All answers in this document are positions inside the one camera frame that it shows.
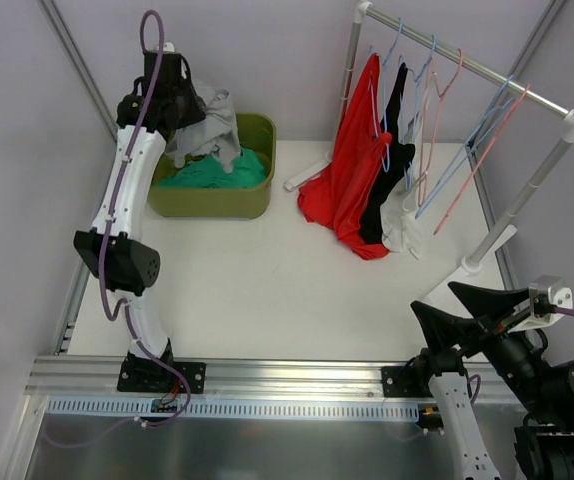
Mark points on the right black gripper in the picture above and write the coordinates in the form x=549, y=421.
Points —
x=490, y=326

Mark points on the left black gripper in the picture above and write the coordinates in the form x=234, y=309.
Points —
x=182, y=107

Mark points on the grey tank top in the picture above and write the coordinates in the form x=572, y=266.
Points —
x=216, y=135

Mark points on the green tank top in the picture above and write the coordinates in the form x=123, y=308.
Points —
x=206, y=172

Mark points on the white tank top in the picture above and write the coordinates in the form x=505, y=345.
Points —
x=401, y=233

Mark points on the pink wire hanger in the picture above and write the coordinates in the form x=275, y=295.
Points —
x=499, y=127

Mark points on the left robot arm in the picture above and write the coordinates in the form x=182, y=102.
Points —
x=112, y=248

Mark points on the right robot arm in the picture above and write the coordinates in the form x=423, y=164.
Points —
x=544, y=443

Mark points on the black tank top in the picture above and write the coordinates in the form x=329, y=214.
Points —
x=398, y=158

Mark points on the red tank top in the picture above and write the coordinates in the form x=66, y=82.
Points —
x=338, y=197

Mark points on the blue hanger under red top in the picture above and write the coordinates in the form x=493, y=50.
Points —
x=383, y=100

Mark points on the olive green plastic basin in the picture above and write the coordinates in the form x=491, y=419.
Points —
x=257, y=132

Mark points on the white metal clothes rack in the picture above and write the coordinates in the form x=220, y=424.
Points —
x=502, y=231

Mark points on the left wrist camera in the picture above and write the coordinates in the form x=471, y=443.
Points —
x=167, y=47

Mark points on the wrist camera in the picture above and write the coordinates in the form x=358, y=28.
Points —
x=546, y=295
x=167, y=47

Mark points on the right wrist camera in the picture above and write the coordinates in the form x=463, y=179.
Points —
x=546, y=295

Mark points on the aluminium rail with cable duct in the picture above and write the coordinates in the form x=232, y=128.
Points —
x=232, y=389

